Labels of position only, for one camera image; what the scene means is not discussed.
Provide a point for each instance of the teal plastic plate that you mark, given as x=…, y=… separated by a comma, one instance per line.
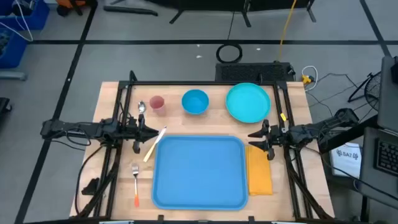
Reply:
x=248, y=102

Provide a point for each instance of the black partition screen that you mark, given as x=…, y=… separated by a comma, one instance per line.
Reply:
x=217, y=4

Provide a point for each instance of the blue plastic tray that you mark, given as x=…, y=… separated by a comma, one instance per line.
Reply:
x=199, y=172

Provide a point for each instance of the blue plastic bowl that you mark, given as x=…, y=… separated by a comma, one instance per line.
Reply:
x=195, y=102

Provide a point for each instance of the black clamp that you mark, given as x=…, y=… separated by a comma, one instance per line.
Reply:
x=90, y=186

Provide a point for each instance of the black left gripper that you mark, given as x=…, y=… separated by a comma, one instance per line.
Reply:
x=135, y=132

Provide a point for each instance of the blue plastic bin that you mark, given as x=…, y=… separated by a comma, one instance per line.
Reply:
x=37, y=18
x=12, y=49

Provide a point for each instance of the orange object with black legs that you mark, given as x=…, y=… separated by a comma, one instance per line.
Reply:
x=70, y=3

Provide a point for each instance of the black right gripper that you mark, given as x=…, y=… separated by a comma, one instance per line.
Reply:
x=278, y=136

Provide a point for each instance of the yellow tag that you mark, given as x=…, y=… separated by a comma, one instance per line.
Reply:
x=283, y=117

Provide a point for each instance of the black perforated box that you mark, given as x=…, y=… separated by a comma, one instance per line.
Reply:
x=253, y=72

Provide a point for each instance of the pink plastic cup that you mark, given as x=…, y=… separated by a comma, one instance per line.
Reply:
x=157, y=104

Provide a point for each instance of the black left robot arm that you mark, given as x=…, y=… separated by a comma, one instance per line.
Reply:
x=77, y=129

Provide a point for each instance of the orange cloth napkin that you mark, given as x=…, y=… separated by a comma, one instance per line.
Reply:
x=259, y=174

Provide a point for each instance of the metal spoon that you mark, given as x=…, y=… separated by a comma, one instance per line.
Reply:
x=141, y=106

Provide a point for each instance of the long black bar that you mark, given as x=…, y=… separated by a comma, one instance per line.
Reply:
x=130, y=11

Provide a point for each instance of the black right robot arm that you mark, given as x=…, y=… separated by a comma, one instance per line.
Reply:
x=311, y=132

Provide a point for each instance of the grey laptop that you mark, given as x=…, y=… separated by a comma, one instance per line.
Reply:
x=388, y=93

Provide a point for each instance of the yellow plug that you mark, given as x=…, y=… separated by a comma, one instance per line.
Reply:
x=306, y=79

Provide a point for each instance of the white printed box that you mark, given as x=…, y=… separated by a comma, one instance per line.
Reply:
x=346, y=157

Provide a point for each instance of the grey desk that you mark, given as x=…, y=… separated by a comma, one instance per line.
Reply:
x=368, y=174

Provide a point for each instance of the black metal table frame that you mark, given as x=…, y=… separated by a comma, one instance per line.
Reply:
x=199, y=83

